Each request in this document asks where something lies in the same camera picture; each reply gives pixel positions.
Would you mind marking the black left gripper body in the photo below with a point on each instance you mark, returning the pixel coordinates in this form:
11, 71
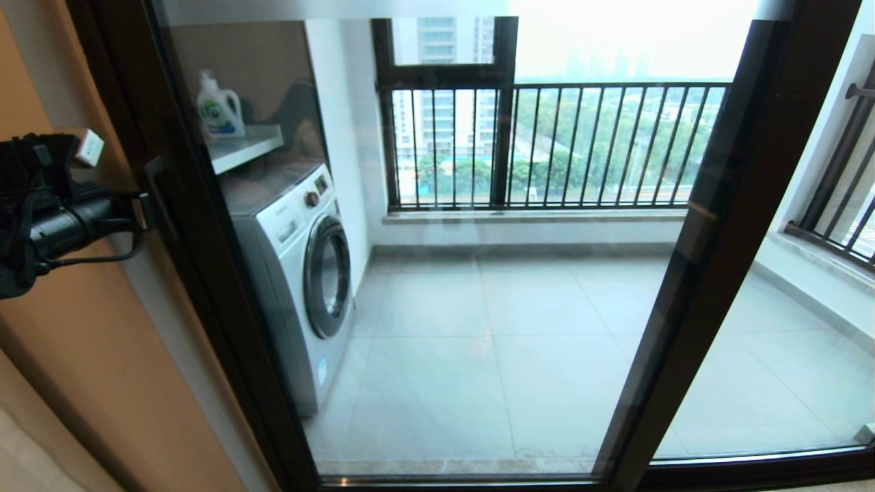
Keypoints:
75, 225

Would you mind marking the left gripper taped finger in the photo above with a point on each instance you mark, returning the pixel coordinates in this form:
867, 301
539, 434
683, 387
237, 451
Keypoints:
150, 210
139, 212

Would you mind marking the dark framed sliding glass door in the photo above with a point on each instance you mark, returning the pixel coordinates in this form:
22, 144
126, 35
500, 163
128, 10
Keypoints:
99, 68

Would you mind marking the white detergent bottle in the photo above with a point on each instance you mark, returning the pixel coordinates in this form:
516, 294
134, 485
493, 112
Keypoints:
220, 109

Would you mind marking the white front-load washing machine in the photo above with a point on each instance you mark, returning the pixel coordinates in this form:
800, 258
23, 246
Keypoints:
294, 273

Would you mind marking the long stone window sill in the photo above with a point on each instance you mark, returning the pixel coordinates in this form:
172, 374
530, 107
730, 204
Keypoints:
533, 217

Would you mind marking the long black balcony railing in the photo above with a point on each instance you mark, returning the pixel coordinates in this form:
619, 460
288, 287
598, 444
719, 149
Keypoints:
615, 87

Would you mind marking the dark brown fixed glass door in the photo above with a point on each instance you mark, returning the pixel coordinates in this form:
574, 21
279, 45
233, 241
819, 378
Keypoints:
752, 468

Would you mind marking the short stone window sill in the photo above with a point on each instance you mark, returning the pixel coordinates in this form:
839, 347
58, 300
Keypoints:
820, 263

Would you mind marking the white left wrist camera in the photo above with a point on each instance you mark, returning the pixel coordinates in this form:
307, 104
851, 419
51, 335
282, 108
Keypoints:
89, 147

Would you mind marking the white wall shelf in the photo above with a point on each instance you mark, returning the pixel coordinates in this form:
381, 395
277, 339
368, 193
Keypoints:
246, 147

